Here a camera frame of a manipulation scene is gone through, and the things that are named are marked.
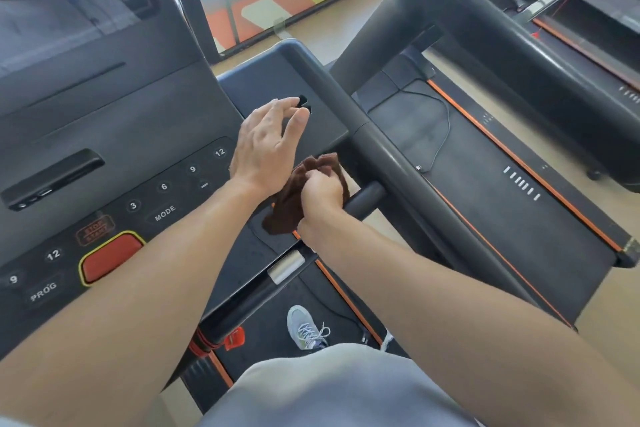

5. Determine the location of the person's right hand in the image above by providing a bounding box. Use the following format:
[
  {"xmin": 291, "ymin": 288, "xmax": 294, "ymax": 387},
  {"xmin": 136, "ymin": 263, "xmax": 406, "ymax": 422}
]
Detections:
[{"xmin": 295, "ymin": 169, "xmax": 346, "ymax": 248}]

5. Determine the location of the person's grey shirt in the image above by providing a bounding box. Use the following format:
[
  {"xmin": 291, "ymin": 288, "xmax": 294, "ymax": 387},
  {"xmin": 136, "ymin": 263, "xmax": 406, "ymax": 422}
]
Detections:
[{"xmin": 197, "ymin": 343, "xmax": 481, "ymax": 427}]

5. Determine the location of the brown microfibre cloth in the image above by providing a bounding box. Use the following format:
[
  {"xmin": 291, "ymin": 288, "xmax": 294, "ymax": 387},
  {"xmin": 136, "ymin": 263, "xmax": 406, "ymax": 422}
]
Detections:
[{"xmin": 261, "ymin": 152, "xmax": 351, "ymax": 236}]

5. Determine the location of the person's left hand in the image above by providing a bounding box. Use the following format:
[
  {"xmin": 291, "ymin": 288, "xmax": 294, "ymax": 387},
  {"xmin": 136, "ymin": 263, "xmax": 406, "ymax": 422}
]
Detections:
[{"xmin": 229, "ymin": 97, "xmax": 312, "ymax": 197}]

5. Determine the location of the black window frame post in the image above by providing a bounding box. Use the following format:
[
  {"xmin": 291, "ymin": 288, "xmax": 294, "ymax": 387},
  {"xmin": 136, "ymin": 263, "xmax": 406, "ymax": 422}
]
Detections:
[{"xmin": 156, "ymin": 0, "xmax": 222, "ymax": 65}]

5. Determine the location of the black treadmill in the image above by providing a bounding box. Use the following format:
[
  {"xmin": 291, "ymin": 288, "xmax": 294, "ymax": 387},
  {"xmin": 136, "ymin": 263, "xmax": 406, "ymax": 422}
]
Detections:
[
  {"xmin": 509, "ymin": 0, "xmax": 640, "ymax": 183},
  {"xmin": 329, "ymin": 0, "xmax": 640, "ymax": 328},
  {"xmin": 0, "ymin": 0, "xmax": 576, "ymax": 415}
]

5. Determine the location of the person's right forearm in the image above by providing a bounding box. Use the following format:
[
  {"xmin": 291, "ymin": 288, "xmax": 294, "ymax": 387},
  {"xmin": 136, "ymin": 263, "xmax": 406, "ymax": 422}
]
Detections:
[{"xmin": 299, "ymin": 211, "xmax": 640, "ymax": 427}]

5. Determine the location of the person's left grey shoe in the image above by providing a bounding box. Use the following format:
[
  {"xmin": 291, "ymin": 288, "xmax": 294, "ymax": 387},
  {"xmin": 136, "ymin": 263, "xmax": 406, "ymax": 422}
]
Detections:
[{"xmin": 286, "ymin": 305, "xmax": 332, "ymax": 352}]

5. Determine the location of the black cord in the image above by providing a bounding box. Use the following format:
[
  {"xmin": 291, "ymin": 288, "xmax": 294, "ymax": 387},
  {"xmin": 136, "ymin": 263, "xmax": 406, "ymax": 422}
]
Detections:
[
  {"xmin": 395, "ymin": 86, "xmax": 452, "ymax": 173},
  {"xmin": 312, "ymin": 286, "xmax": 371, "ymax": 345}
]

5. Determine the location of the person's left forearm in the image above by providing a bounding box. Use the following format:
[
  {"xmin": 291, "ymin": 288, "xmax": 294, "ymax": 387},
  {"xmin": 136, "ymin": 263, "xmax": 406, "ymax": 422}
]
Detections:
[{"xmin": 0, "ymin": 179, "xmax": 271, "ymax": 427}]

